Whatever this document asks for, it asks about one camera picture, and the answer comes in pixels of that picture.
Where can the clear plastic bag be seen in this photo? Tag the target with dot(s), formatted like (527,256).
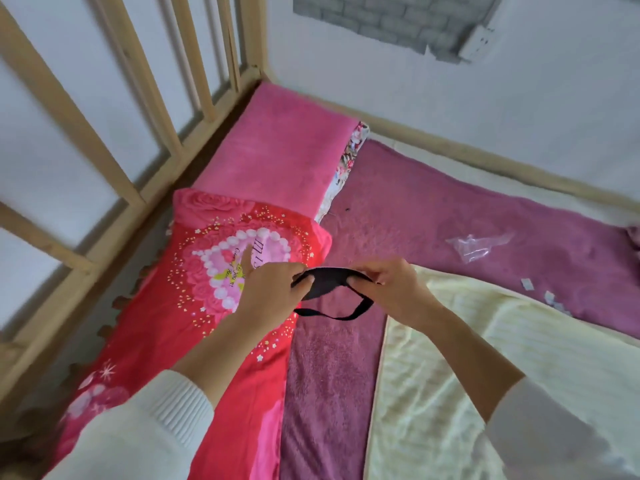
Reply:
(472,247)

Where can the torn white paper scraps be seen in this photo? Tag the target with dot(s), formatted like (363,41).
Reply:
(554,302)

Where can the small white paper scrap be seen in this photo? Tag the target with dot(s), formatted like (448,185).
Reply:
(527,284)

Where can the wooden bed frame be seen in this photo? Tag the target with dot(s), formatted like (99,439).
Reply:
(125,84)

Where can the person's right thumb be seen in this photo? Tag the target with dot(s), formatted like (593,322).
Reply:
(361,281)

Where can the grey brick wallpaper patch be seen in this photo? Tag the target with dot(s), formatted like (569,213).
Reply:
(395,17)

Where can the brown foam puzzle mat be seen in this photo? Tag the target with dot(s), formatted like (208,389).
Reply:
(95,354)

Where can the floral pillowcase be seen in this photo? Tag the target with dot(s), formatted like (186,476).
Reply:
(347,162)

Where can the white wall socket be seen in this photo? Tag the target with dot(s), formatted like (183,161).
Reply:
(476,43)

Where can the pink fleece pillow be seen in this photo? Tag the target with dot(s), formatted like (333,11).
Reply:
(285,149)

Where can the black eye mask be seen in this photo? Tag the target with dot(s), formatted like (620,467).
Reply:
(327,282)

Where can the person's left thumb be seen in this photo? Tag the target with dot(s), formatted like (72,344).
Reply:
(305,285)

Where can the person's left little finger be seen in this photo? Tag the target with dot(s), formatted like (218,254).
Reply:
(247,264)

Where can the person's right forearm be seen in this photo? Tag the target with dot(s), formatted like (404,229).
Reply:
(500,394)

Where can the person's right hand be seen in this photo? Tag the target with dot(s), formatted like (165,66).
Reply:
(397,292)

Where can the person's left hand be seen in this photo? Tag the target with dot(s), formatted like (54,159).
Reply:
(267,294)

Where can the person's left forearm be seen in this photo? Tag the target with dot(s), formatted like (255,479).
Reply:
(200,389)

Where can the cream ribbed blanket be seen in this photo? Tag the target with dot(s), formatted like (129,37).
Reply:
(525,334)

